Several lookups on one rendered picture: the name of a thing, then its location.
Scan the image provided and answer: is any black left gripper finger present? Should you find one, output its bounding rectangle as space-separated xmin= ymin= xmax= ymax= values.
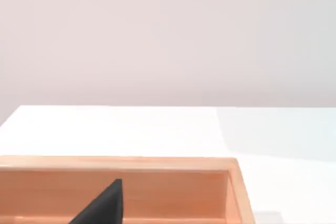
xmin=67 ymin=178 xmax=124 ymax=224

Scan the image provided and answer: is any shallow salmon-coloured box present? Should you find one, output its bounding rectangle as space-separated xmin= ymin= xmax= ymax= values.
xmin=0 ymin=155 xmax=256 ymax=224

